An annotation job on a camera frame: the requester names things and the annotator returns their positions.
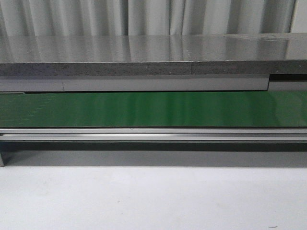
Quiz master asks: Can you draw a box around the green conveyor belt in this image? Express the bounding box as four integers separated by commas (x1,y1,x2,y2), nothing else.
0,91,307,128

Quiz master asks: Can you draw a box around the grey stone slab table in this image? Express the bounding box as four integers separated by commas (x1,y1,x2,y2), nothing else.
0,33,307,76

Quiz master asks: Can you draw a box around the grey conveyor support leg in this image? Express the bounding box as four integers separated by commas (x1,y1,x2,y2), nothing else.
0,143,5,167

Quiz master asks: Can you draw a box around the grey pleated curtain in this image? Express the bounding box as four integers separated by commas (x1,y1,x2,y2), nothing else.
0,0,295,36

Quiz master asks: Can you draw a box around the aluminium front conveyor rail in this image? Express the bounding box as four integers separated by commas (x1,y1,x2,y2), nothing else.
0,128,307,142

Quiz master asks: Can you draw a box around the grey rear conveyor rail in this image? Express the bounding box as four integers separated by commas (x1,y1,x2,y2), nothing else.
0,74,307,92

